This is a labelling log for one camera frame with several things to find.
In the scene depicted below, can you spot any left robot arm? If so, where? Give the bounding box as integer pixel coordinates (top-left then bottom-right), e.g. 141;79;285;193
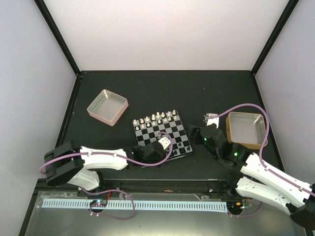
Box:
39;137;173;196

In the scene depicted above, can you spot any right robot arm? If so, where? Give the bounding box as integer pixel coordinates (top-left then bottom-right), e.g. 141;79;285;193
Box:
188;124;315;231

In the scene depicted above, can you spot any left circuit board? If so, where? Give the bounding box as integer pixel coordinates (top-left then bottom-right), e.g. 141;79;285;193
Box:
90;200;107;207

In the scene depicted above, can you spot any black white chessboard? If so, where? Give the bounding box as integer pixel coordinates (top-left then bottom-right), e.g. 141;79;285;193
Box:
132;110;194;161

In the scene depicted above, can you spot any gold rectangular tin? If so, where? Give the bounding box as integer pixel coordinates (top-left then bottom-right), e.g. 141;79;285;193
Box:
226;112;266;150

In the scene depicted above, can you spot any pink square tin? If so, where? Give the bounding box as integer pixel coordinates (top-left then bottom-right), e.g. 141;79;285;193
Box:
87;89;128;126

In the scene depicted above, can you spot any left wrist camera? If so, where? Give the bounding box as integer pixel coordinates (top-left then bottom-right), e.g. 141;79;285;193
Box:
158;137;171;150

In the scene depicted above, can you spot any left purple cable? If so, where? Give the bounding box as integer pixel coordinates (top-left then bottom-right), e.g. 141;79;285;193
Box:
39;131;174;177

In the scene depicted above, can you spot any purple cable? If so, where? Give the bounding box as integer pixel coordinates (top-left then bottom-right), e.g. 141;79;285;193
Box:
39;131;174;177
218;103;315;197

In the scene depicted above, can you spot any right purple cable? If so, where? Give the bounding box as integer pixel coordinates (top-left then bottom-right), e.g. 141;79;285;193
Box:
218;103;315;197

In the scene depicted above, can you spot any black aluminium rail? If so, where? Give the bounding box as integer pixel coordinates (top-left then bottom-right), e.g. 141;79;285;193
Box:
91;179;241;199

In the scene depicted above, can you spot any loop purple cable right base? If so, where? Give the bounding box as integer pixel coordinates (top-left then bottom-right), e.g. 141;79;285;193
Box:
227;200;264;218

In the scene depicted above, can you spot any loop purple cable base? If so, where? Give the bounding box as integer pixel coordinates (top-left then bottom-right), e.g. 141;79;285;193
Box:
81;187;136;220
227;200;264;218

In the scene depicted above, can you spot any loop purple cable left base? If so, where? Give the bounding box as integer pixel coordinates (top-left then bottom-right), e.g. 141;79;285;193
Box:
81;187;136;220

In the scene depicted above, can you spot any white cable duct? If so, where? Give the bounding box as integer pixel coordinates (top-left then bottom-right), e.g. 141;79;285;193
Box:
41;199;228;213

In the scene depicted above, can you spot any black frame post right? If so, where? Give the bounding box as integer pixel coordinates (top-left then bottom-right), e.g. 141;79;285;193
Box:
251;0;299;76

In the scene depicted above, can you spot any black frame post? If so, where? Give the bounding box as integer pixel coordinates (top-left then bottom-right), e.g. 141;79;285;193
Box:
251;0;299;76
34;0;80;75

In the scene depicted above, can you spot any black frame post left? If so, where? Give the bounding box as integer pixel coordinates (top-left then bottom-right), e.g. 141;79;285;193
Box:
34;0;80;75

